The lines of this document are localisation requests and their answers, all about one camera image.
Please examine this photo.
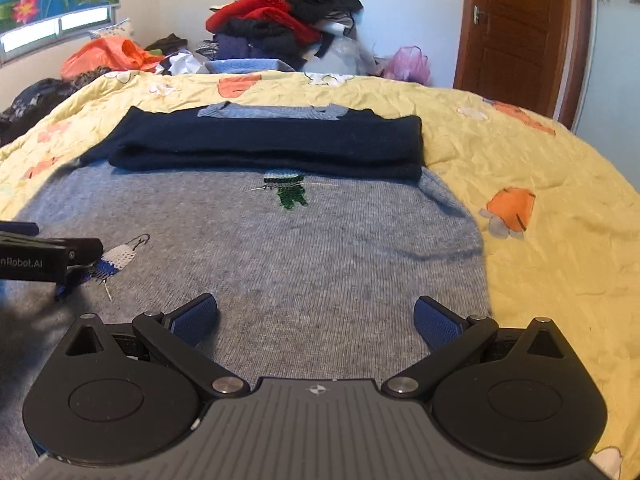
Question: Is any grey knitted sweater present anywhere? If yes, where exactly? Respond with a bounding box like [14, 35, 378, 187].
[1, 103, 489, 479]

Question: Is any dark floral garment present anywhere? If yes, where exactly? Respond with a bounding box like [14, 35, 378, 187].
[0, 66, 111, 146]

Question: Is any yellow cartoon print bedsheet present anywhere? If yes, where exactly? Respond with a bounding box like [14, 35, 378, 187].
[1, 72, 639, 479]

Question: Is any orange garment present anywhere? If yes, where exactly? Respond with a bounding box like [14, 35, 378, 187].
[60, 36, 165, 79]

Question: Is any light blue folded cloth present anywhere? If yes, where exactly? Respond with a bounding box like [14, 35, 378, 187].
[204, 58, 295, 75]

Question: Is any pink mesh bag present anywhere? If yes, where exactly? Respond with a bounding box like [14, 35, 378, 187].
[383, 46, 431, 86]

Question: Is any brown wooden door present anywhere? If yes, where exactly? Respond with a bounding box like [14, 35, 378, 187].
[454, 0, 594, 128]

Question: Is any red garment on pile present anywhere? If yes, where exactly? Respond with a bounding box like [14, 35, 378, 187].
[205, 0, 321, 46]

